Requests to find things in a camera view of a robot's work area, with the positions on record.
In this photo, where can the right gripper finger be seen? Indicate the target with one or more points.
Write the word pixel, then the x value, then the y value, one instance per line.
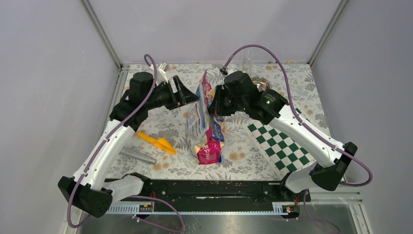
pixel 220 94
pixel 219 108

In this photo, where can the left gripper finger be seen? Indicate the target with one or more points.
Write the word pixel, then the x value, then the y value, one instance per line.
pixel 186 97
pixel 182 90

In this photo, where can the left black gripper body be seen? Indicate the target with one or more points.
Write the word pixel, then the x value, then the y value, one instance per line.
pixel 164 96

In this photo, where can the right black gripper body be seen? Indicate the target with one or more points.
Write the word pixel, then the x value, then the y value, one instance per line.
pixel 238 104

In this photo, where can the pink pet food bag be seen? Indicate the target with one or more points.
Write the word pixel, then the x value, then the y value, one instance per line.
pixel 205 132

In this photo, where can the orange plastic scoop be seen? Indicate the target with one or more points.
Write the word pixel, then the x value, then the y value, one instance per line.
pixel 160 143

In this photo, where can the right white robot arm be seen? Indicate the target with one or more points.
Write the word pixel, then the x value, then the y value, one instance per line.
pixel 271 108

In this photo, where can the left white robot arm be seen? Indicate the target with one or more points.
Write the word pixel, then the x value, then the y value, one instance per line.
pixel 87 189

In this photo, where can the green double pet bowl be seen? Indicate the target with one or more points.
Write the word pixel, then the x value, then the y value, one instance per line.
pixel 261 83

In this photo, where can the clear plastic bottle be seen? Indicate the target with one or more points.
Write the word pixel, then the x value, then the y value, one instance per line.
pixel 247 61

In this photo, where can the floral table mat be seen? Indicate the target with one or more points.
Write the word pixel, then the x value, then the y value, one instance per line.
pixel 241 159

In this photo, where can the grey metal cylinder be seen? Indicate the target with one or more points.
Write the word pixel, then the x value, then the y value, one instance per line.
pixel 138 156

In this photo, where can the green white checkerboard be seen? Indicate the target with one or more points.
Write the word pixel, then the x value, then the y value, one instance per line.
pixel 281 152

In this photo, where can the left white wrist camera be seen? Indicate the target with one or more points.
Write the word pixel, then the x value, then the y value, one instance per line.
pixel 162 69

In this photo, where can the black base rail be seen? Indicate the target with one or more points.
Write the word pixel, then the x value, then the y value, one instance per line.
pixel 209 196

